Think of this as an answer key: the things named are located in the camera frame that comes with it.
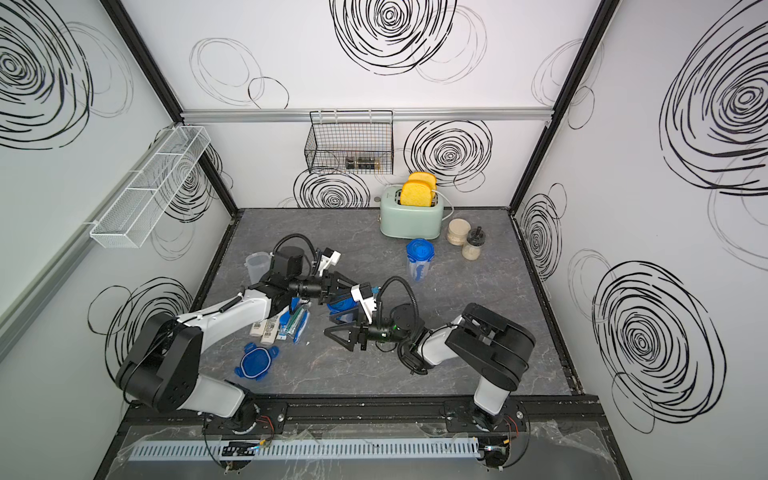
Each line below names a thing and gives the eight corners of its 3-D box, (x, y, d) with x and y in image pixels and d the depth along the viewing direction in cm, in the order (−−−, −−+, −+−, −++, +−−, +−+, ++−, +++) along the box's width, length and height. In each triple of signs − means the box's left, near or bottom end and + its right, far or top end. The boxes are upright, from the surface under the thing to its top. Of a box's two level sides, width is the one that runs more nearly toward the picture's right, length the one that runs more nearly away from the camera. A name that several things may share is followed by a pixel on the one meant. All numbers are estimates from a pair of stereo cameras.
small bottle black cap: (470, 263, 106) (477, 244, 97) (460, 251, 109) (466, 232, 101) (482, 256, 108) (490, 237, 99) (472, 245, 111) (479, 226, 103)
